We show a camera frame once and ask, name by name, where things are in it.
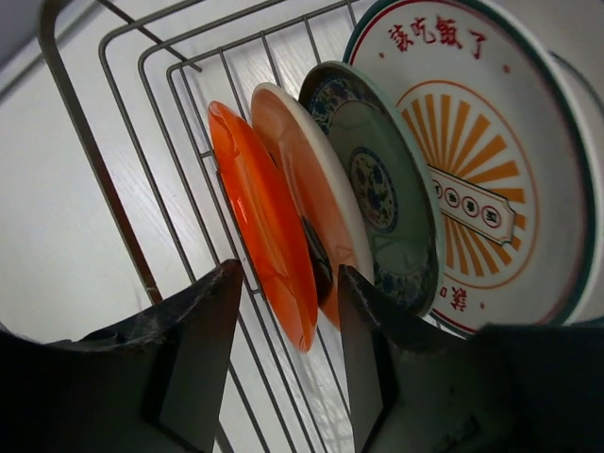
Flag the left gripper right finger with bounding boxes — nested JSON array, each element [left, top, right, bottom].
[[338, 265, 603, 452]]

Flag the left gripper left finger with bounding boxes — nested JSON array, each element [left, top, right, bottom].
[[1, 259, 243, 452]]

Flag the orange translucent plate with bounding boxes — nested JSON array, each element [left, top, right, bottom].
[[208, 101, 318, 352]]

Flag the cream peach plate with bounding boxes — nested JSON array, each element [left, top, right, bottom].
[[251, 82, 374, 329]]

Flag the white enamel plate green rim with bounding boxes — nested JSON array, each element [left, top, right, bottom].
[[476, 0, 604, 327]]

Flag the green blue floral plate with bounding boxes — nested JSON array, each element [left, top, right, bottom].
[[298, 61, 445, 317]]

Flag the white plate orange sunburst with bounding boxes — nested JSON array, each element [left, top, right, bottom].
[[344, 1, 598, 335]]

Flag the metal wire dish rack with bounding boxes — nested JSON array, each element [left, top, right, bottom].
[[0, 0, 473, 453]]

